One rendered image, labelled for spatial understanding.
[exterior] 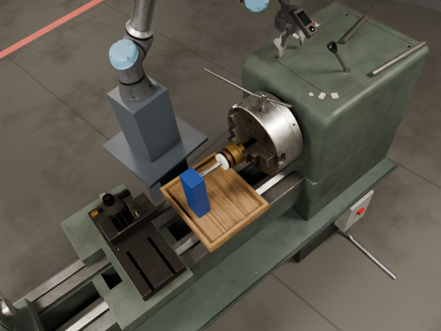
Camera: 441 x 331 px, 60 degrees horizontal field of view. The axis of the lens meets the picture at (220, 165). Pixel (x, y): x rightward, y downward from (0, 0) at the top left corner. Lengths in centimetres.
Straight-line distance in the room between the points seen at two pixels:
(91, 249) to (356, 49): 130
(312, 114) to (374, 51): 40
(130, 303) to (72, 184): 172
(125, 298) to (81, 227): 36
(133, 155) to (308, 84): 97
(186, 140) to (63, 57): 243
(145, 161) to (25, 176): 148
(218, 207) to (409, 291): 134
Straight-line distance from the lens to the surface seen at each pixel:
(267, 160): 140
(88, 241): 159
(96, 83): 372
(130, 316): 143
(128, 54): 161
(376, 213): 267
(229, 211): 156
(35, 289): 168
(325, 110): 140
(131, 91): 171
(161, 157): 195
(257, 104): 143
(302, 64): 157
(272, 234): 189
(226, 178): 165
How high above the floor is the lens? 224
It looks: 53 degrees down
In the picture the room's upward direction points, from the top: 8 degrees counter-clockwise
